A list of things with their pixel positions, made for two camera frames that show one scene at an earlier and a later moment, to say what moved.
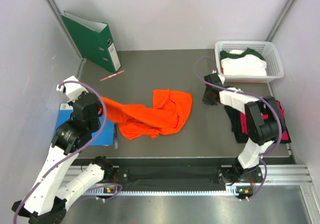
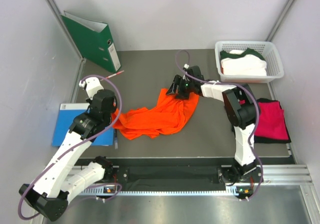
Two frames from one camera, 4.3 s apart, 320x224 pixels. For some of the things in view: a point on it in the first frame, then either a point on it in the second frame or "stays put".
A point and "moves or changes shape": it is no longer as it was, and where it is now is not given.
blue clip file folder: x=105 y=139 stays put
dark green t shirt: x=224 y=54 stays put
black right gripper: x=205 y=100 → x=179 y=81
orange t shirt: x=166 y=115 moves or changes shape
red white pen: x=114 y=74 stays put
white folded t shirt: x=245 y=65 stays put
